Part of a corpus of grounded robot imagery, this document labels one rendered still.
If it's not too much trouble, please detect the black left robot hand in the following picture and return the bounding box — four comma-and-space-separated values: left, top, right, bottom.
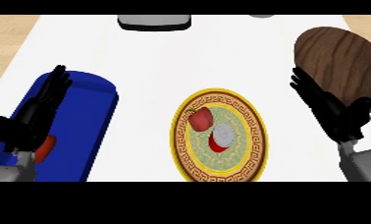
0, 64, 74, 153

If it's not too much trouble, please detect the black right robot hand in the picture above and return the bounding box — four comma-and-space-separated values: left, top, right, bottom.
289, 67, 371, 143

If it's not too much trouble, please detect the blue bowl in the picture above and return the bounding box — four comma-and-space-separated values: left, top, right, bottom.
0, 70, 121, 183

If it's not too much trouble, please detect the red can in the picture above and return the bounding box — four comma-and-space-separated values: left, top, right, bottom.
208, 122, 237, 153

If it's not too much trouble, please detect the yellow patterned plate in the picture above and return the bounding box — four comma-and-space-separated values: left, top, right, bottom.
168, 87, 269, 183

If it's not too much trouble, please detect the red-orange vegetable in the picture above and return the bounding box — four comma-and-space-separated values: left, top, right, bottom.
34, 135, 57, 165

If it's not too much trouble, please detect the brown wooden cutting board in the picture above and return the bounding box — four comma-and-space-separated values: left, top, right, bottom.
293, 27, 371, 107

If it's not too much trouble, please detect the grey appliance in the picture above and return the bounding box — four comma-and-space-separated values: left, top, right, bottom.
116, 15, 193, 32

